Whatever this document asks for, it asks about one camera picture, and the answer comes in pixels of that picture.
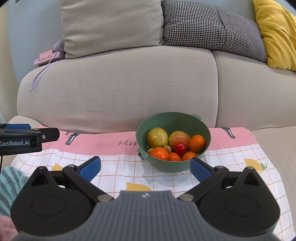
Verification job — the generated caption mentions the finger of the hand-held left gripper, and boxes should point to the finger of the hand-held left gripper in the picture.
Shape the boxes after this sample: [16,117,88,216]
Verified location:
[0,123,31,130]
[0,128,60,142]

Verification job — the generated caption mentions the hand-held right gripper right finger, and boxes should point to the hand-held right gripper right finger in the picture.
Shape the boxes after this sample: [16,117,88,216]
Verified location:
[178,157,269,202]

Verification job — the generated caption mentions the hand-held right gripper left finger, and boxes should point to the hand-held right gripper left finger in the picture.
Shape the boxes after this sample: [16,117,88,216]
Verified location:
[29,156,114,202]

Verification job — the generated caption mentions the green colander bowl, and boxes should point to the green colander bowl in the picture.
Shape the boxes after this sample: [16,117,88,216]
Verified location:
[136,112,211,173]

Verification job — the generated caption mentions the red cherry tomato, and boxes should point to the red cherry tomato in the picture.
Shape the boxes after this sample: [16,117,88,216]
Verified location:
[174,142,187,156]

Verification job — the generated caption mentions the red-blushed green mango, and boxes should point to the red-blushed green mango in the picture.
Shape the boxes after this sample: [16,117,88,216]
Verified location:
[169,131,191,151]

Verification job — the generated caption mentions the yellow-green mango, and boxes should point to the yellow-green mango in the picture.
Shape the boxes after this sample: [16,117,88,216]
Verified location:
[147,127,169,149]

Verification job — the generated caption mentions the pink checked printed cloth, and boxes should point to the pink checked printed cloth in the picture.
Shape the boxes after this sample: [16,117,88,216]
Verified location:
[10,126,288,234]

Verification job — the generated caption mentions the teal striped towel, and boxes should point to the teal striped towel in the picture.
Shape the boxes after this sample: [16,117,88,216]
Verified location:
[0,166,29,217]

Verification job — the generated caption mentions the lilac ribbon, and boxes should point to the lilac ribbon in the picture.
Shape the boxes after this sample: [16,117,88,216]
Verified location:
[30,52,63,91]

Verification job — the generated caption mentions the pink gift box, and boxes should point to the pink gift box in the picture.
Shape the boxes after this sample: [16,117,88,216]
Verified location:
[34,49,66,67]

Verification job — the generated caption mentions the pink fluffy cloth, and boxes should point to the pink fluffy cloth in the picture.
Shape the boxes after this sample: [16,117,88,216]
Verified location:
[0,215,19,241]

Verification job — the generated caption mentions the beige fabric sofa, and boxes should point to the beige fabric sofa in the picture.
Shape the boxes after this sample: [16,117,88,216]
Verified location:
[7,44,296,232]

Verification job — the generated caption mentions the grey plush toy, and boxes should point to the grey plush toy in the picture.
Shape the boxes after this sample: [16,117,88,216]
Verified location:
[53,39,66,52]

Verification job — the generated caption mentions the beige cushion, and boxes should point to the beige cushion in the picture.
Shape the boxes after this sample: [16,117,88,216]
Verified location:
[60,0,165,59]

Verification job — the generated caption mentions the houndstooth cushion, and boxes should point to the houndstooth cushion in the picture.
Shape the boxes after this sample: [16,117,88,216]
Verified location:
[161,0,268,62]

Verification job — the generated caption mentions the yellow cushion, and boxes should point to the yellow cushion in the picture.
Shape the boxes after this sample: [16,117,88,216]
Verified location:
[253,0,296,73]

